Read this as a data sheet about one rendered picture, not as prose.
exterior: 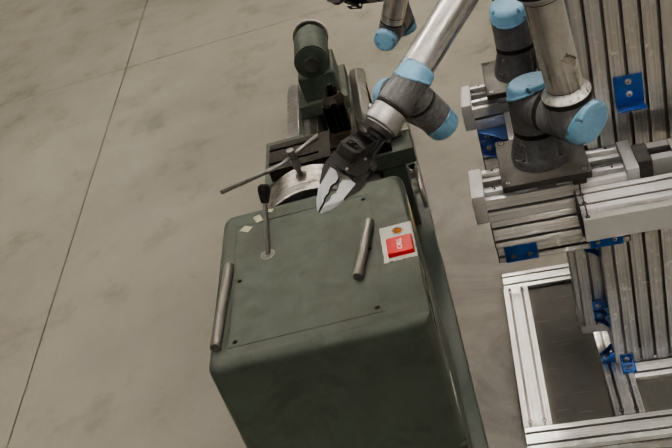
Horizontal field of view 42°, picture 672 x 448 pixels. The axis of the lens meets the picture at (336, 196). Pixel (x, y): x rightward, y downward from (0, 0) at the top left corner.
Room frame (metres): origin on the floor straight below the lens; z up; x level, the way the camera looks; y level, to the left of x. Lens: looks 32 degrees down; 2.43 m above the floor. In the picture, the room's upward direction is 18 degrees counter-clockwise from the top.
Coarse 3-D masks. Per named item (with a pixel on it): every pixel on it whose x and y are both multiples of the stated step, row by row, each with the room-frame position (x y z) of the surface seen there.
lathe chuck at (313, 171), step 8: (304, 168) 2.08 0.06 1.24; (312, 168) 2.07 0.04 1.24; (320, 168) 2.06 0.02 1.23; (288, 176) 2.08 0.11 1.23; (304, 176) 2.04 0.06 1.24; (312, 176) 2.03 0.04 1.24; (320, 176) 2.02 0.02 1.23; (344, 176) 2.04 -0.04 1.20; (280, 184) 2.07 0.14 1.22; (288, 184) 2.04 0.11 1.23; (296, 184) 2.01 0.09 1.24; (272, 192) 2.08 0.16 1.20; (280, 192) 2.03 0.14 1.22; (272, 200) 2.03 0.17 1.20
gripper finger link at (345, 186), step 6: (342, 180) 1.49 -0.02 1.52; (348, 180) 1.48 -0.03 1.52; (342, 186) 1.48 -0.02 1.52; (348, 186) 1.47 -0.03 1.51; (336, 192) 1.47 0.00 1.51; (342, 192) 1.47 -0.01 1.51; (348, 192) 1.47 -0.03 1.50; (330, 198) 1.47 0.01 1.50; (336, 198) 1.47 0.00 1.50; (342, 198) 1.46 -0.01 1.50; (324, 204) 1.46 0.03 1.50; (330, 204) 1.46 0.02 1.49; (336, 204) 1.46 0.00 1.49; (324, 210) 1.46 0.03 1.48; (330, 210) 1.47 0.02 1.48
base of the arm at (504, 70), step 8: (496, 48) 2.36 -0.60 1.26; (528, 48) 2.31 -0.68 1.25; (496, 56) 2.37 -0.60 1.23; (504, 56) 2.33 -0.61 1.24; (512, 56) 2.31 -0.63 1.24; (520, 56) 2.30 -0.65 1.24; (528, 56) 2.31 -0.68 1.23; (496, 64) 2.36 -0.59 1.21; (504, 64) 2.33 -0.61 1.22; (512, 64) 2.31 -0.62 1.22; (520, 64) 2.30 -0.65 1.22; (528, 64) 2.30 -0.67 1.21; (536, 64) 2.31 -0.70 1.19; (496, 72) 2.36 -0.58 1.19; (504, 72) 2.34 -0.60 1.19; (512, 72) 2.30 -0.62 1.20; (520, 72) 2.29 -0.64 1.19; (528, 72) 2.29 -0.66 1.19; (504, 80) 2.32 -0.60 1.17
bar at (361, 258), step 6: (366, 222) 1.68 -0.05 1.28; (372, 222) 1.68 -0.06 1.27; (366, 228) 1.65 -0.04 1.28; (372, 228) 1.67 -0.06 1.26; (366, 234) 1.63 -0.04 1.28; (360, 240) 1.62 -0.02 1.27; (366, 240) 1.61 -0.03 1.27; (360, 246) 1.60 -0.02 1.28; (366, 246) 1.59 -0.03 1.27; (360, 252) 1.57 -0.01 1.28; (366, 252) 1.58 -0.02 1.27; (360, 258) 1.55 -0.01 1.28; (366, 258) 1.56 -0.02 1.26; (360, 264) 1.53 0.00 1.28; (354, 270) 1.52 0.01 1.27; (360, 270) 1.51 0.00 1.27; (354, 276) 1.51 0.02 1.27; (360, 276) 1.50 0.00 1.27
